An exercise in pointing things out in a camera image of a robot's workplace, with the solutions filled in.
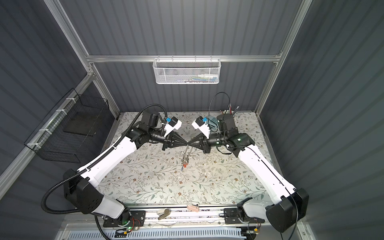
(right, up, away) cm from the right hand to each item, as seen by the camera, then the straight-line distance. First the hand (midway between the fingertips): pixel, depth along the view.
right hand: (191, 145), depth 66 cm
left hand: (-2, 0, +1) cm, 2 cm away
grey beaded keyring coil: (-2, -5, +2) cm, 6 cm away
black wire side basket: (-63, +6, +6) cm, 63 cm away
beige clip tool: (-14, -35, +7) cm, 39 cm away
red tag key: (-3, -11, +6) cm, 13 cm away
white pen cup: (+25, +19, +41) cm, 52 cm away
